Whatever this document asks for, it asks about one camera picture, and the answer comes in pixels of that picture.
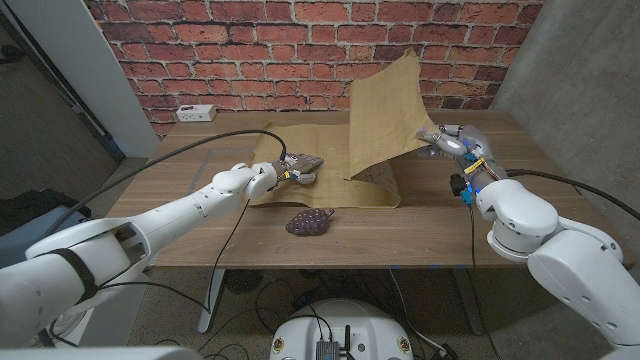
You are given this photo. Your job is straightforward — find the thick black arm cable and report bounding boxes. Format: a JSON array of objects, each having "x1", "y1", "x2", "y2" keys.
[
  {"x1": 505, "y1": 168, "x2": 640, "y2": 222},
  {"x1": 42, "y1": 129, "x2": 288, "y2": 239}
]

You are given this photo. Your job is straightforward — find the tan cloth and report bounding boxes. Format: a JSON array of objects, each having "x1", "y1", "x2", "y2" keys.
[{"x1": 249, "y1": 48, "x2": 441, "y2": 209}]

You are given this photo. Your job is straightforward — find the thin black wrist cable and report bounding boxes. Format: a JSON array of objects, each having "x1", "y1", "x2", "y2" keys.
[
  {"x1": 467, "y1": 204, "x2": 501, "y2": 360},
  {"x1": 97, "y1": 199, "x2": 251, "y2": 314}
]

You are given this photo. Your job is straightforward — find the white power strip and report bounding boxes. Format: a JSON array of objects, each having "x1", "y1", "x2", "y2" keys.
[{"x1": 174, "y1": 103, "x2": 217, "y2": 123}]

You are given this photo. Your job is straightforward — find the grey table leg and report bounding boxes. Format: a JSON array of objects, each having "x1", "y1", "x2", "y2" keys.
[{"x1": 452, "y1": 268, "x2": 486, "y2": 335}]

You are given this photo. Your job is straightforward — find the blue storage bin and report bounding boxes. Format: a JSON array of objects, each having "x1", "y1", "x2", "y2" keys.
[{"x1": 0, "y1": 204, "x2": 94, "y2": 266}]

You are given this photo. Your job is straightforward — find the black round floor object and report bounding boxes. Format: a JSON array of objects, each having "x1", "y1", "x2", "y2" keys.
[{"x1": 223, "y1": 269, "x2": 265, "y2": 295}]

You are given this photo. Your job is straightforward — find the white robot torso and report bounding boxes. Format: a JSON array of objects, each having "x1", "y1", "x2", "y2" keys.
[{"x1": 269, "y1": 298, "x2": 414, "y2": 360}]

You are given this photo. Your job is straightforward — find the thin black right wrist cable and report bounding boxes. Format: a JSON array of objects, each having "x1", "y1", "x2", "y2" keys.
[{"x1": 467, "y1": 204, "x2": 501, "y2": 360}]

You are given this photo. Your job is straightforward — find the thin black left wrist cable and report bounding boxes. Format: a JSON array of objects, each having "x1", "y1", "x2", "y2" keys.
[{"x1": 97, "y1": 199, "x2": 251, "y2": 314}]

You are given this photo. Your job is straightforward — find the white table leg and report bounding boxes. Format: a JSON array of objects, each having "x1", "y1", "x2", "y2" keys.
[{"x1": 197, "y1": 269, "x2": 226, "y2": 335}]

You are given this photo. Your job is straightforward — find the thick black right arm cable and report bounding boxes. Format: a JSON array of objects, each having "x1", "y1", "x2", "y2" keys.
[{"x1": 505, "y1": 168, "x2": 640, "y2": 222}]

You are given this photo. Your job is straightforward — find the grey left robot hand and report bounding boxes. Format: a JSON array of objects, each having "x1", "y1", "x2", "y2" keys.
[{"x1": 272, "y1": 153, "x2": 325, "y2": 186}]

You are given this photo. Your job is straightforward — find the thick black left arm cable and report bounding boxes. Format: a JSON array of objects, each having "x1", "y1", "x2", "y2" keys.
[{"x1": 42, "y1": 129, "x2": 288, "y2": 239}]

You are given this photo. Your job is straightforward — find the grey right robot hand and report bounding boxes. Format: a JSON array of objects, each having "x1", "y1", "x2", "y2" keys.
[{"x1": 415, "y1": 123, "x2": 509, "y2": 189}]

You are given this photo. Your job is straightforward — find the purple toy grapes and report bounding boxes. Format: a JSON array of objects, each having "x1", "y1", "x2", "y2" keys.
[{"x1": 284, "y1": 207, "x2": 335, "y2": 237}]

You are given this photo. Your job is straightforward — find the small grey electronics box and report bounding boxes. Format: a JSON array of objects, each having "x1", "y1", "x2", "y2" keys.
[{"x1": 315, "y1": 339, "x2": 340, "y2": 360}]

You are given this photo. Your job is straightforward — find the white floor cable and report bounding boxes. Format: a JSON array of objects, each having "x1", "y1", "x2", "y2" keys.
[{"x1": 388, "y1": 268, "x2": 446, "y2": 354}]

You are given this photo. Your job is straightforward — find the black cloth bundle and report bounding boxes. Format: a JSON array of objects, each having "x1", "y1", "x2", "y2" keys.
[{"x1": 0, "y1": 187, "x2": 92, "y2": 236}]

